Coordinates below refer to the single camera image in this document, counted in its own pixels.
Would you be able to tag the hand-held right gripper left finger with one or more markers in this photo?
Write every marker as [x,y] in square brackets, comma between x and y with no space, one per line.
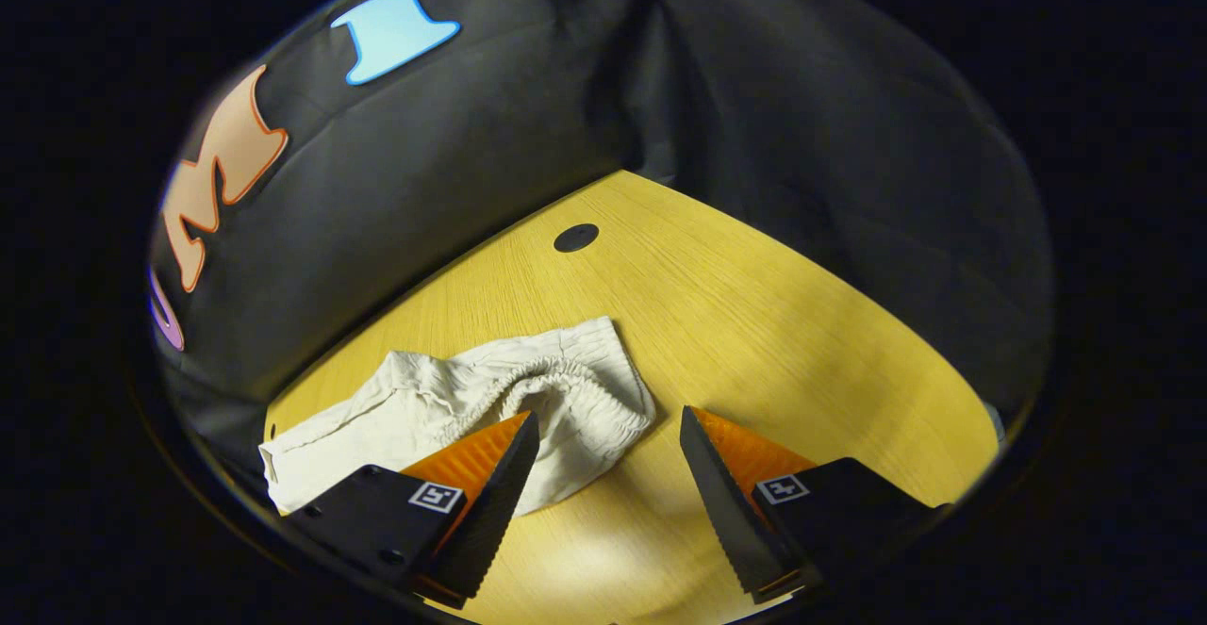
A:
[490,512]

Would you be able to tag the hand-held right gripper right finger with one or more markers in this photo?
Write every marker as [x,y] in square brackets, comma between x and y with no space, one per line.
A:
[731,521]

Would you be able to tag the white jeans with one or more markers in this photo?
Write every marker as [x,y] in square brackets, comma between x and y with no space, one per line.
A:
[415,408]

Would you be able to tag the black backdrop cloth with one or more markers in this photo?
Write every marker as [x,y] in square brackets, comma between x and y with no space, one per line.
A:
[754,88]

